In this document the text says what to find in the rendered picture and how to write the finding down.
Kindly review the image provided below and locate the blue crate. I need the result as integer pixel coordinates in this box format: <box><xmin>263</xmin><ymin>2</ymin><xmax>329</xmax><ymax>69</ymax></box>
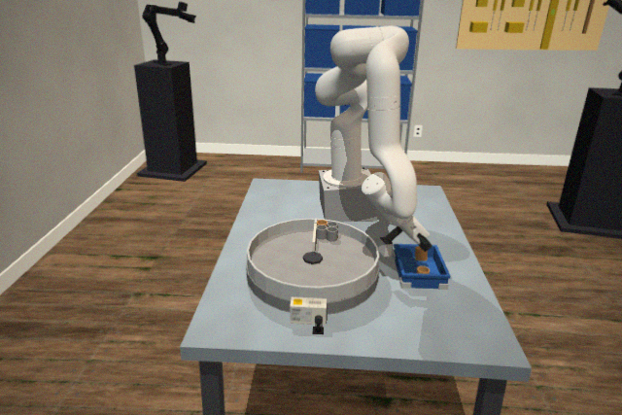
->
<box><xmin>393</xmin><ymin>244</ymin><xmax>451</xmax><ymax>290</ymax></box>

